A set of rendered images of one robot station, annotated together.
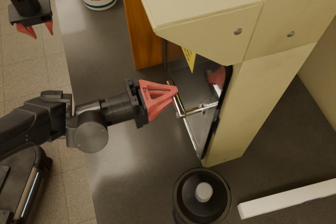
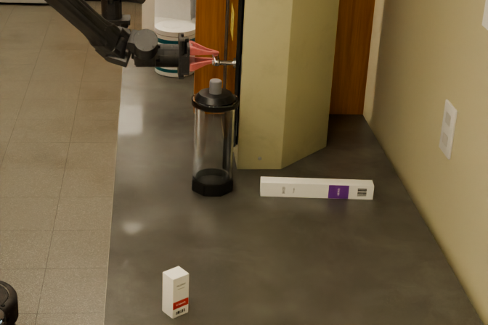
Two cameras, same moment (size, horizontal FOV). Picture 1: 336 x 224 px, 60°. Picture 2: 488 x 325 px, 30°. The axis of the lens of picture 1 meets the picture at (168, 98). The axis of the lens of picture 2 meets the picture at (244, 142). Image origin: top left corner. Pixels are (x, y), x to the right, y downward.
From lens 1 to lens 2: 1.85 m
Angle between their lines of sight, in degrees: 37
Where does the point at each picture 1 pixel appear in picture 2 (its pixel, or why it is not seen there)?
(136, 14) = (204, 33)
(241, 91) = (251, 16)
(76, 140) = (136, 38)
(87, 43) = (147, 93)
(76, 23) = (141, 80)
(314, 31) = not seen: outside the picture
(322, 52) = (392, 102)
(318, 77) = (393, 133)
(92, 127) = (148, 33)
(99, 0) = not seen: hidden behind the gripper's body
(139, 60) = not seen: hidden behind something
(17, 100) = not seen: outside the picture
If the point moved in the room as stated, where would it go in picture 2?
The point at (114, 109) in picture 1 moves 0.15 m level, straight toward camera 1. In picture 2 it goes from (165, 47) to (170, 67)
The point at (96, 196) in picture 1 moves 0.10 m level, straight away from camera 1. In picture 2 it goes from (120, 166) to (100, 151)
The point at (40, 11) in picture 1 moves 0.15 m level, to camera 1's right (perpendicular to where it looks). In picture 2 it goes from (121, 19) to (173, 25)
